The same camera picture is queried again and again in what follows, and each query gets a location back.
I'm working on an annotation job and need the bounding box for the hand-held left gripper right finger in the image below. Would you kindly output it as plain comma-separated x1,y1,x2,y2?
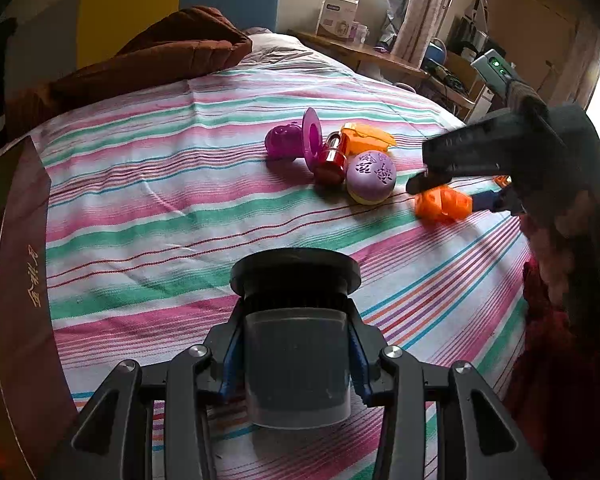
346,305,546,480

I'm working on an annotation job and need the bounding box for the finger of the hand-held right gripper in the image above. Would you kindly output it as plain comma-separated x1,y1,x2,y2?
406,171,453,195
472,187,526,216

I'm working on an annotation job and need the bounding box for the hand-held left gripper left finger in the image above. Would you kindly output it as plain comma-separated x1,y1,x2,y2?
45,305,246,480

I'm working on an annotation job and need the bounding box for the orange plastic hair claw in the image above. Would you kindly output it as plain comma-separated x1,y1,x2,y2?
414,185,474,223

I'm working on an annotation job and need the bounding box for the grey cup with black lid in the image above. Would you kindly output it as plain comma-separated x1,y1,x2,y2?
230,248,362,429

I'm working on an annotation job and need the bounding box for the yellow plastic case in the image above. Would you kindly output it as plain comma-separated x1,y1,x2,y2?
340,122,397,157

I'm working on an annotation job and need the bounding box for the maroon tin box gold interior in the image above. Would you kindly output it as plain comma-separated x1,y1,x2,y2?
0,135,81,480

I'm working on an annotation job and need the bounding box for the purple patterned round case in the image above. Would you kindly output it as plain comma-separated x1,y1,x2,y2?
346,150,397,206

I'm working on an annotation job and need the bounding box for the red plastic bottle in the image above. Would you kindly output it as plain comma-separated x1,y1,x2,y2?
314,131,350,187

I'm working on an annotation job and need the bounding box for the blue plastic container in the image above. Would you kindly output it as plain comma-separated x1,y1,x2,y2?
422,40,449,70

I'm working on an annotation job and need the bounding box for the purple plastic disc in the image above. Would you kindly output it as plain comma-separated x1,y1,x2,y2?
301,106,326,168

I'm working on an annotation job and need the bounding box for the wooden desk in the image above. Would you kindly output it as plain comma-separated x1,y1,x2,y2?
290,30,481,111

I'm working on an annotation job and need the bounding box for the patterned beige curtain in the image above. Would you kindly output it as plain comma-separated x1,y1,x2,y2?
390,0,466,68

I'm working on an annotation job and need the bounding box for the pink green striped blanket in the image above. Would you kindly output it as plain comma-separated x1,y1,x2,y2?
30,32,536,480

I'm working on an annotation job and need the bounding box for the white cardboard box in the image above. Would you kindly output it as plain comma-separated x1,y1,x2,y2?
317,0,360,41

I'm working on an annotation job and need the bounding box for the grey pillow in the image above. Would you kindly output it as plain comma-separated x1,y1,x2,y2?
240,32,341,68

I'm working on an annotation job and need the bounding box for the person's red clothing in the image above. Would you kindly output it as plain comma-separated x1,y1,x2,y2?
502,257,600,480

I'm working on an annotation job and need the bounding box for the brown quilt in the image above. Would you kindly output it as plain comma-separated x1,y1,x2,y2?
5,5,255,126

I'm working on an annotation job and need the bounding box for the yellow headboard panel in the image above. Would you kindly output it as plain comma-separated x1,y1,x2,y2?
76,0,183,71

